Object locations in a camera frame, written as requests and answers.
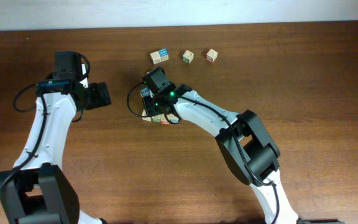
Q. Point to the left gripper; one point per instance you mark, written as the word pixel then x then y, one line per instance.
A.
pixel 100 96

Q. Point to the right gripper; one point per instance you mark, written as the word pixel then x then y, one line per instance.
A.
pixel 148 103

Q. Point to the yellow letter wooden block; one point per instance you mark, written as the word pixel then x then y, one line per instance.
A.
pixel 145 116

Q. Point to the green label wooden block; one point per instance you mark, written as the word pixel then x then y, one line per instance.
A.
pixel 156 118

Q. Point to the red label wooden block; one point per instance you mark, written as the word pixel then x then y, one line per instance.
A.
pixel 164 119

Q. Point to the blue label wooden block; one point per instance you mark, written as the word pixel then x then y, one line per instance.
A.
pixel 173 118

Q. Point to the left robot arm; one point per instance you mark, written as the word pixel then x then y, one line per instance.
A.
pixel 36 190

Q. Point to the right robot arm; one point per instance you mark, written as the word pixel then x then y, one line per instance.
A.
pixel 247 148

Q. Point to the blue number five block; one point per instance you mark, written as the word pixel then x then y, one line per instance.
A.
pixel 145 92

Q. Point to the plain wooden block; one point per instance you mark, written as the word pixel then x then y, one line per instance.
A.
pixel 155 56

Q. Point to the blue top wooden block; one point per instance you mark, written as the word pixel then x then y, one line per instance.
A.
pixel 164 55

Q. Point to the green wooden block far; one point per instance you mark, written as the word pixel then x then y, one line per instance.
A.
pixel 188 56

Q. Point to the red wooden block far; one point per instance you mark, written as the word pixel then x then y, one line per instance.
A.
pixel 211 55

